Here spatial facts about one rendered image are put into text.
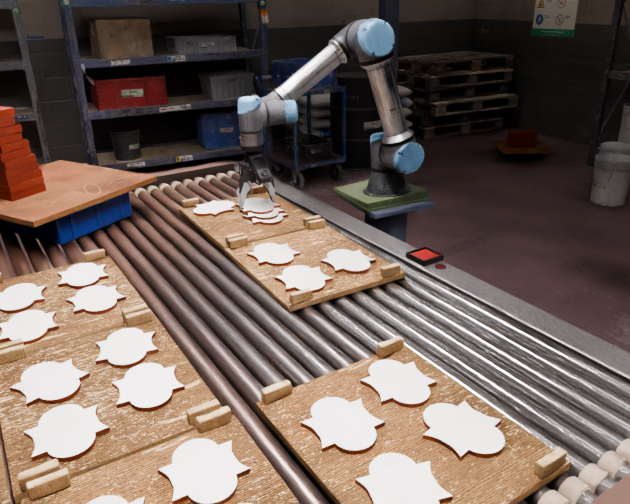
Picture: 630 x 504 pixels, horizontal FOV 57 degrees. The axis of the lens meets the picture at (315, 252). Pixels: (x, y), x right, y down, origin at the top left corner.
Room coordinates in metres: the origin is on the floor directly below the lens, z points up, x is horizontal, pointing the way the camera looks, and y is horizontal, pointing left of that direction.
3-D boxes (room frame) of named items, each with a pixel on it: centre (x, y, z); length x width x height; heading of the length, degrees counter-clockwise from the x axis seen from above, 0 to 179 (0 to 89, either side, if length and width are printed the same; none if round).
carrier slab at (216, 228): (1.85, 0.22, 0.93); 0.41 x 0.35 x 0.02; 31
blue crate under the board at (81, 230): (1.86, 0.84, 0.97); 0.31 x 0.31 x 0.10; 60
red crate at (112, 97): (5.81, 1.77, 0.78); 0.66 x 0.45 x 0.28; 115
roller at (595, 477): (1.49, 0.06, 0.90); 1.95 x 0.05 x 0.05; 32
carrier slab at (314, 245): (1.48, 0.01, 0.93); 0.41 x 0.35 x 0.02; 29
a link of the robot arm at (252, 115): (1.89, 0.20, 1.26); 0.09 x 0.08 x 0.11; 110
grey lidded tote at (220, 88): (6.20, 0.88, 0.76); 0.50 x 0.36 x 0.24; 121
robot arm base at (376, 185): (2.19, -0.28, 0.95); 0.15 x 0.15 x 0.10
